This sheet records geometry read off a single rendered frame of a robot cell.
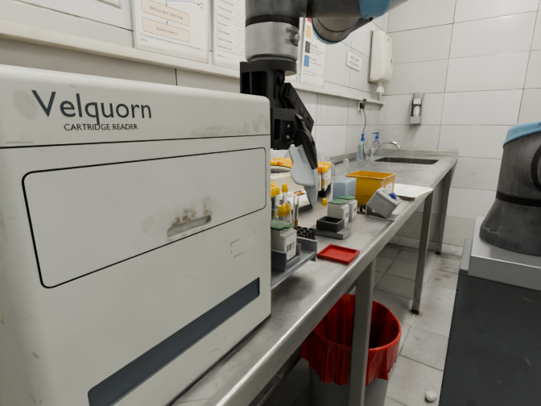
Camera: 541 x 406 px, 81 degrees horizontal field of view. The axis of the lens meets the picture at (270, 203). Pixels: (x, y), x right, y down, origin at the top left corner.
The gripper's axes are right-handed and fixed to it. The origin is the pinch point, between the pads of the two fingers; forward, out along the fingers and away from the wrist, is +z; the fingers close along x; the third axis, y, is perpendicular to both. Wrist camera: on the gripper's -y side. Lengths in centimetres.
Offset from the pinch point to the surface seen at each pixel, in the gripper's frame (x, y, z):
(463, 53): 2, -270, -66
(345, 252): 5.1, -19.1, 14.7
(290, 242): 2.4, 0.1, 7.0
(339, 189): -7.7, -46.3, 7.1
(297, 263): 3.1, -1.4, 11.0
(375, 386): 7, -53, 75
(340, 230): 0.0, -28.6, 13.5
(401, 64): -44, -269, -62
